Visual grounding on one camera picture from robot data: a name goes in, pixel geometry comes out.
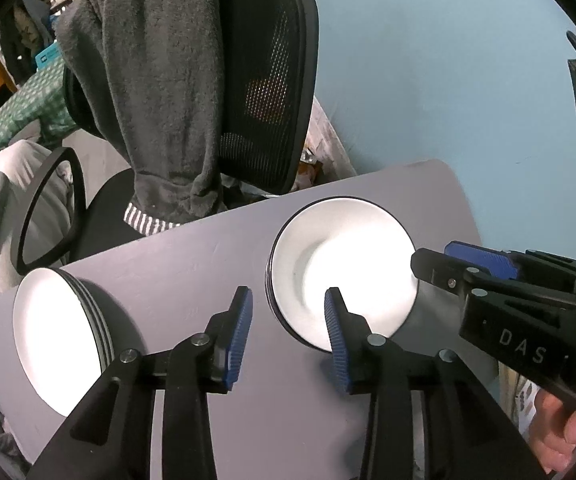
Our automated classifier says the clothes rack with garments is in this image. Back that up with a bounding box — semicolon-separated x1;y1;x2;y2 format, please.
0;0;74;72

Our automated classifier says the green checkered blanket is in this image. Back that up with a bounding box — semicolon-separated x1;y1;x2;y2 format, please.
0;56;79;151

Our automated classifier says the white plate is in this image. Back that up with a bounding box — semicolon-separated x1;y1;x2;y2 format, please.
53;269;111;370
64;272;114;364
12;268;102;416

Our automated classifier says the person's right hand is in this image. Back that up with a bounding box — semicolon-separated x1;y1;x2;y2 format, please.
528;389;576;474

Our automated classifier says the white ribbed bowl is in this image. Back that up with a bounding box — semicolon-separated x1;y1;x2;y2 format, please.
266;196;418;352

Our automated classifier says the teal storage box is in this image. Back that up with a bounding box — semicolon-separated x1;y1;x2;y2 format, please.
34;41;61;70

